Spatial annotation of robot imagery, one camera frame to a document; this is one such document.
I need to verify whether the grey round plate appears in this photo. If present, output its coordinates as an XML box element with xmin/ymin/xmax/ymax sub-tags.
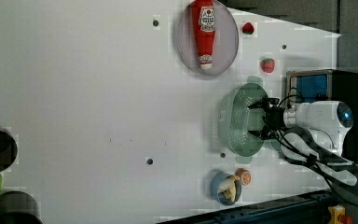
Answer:
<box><xmin>175</xmin><ymin>0</ymin><xmax>239</xmax><ymax>76</ymax></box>

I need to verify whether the small red strawberry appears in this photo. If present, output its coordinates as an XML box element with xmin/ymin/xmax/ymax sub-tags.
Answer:
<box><xmin>241</xmin><ymin>22</ymin><xmax>255</xmax><ymax>35</ymax></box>

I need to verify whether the black cylinder container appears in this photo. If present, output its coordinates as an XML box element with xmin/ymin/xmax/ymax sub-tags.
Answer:
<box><xmin>0</xmin><ymin>191</ymin><xmax>43</xmax><ymax>224</ymax></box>

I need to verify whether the mint green strainer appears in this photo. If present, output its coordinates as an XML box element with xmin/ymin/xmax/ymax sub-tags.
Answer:
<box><xmin>217</xmin><ymin>76</ymin><xmax>268</xmax><ymax>164</ymax></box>

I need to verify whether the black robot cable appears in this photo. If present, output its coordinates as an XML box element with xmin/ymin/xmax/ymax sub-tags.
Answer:
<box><xmin>273</xmin><ymin>94</ymin><xmax>358</xmax><ymax>208</ymax></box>

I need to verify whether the red ketchup bottle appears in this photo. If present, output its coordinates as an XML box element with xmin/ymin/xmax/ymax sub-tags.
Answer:
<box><xmin>191</xmin><ymin>0</ymin><xmax>215</xmax><ymax>70</ymax></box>

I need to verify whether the yellow red emergency button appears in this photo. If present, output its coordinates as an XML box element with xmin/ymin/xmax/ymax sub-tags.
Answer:
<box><xmin>328</xmin><ymin>205</ymin><xmax>353</xmax><ymax>224</ymax></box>

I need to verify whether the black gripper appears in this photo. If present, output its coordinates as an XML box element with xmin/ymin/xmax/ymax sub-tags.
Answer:
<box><xmin>248</xmin><ymin>98</ymin><xmax>287</xmax><ymax>140</ymax></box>

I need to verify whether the orange slice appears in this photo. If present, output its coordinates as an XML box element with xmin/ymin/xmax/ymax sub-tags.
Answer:
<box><xmin>235</xmin><ymin>168</ymin><xmax>252</xmax><ymax>186</ymax></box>

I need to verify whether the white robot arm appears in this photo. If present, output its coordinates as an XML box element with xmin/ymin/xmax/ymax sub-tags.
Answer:
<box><xmin>248</xmin><ymin>98</ymin><xmax>358</xmax><ymax>206</ymax></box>

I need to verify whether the black toaster oven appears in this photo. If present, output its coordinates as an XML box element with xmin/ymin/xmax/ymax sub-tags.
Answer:
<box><xmin>286</xmin><ymin>69</ymin><xmax>358</xmax><ymax>161</ymax></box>

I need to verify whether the peeled banana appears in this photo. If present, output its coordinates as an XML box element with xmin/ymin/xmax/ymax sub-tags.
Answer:
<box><xmin>218</xmin><ymin>175</ymin><xmax>240</xmax><ymax>202</ymax></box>

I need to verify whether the blue bowl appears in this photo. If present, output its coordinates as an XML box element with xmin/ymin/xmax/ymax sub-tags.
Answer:
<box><xmin>211</xmin><ymin>172</ymin><xmax>241</xmax><ymax>206</ymax></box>

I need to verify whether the large red strawberry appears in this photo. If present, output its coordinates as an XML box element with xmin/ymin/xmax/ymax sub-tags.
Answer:
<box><xmin>260</xmin><ymin>58</ymin><xmax>275</xmax><ymax>73</ymax></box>

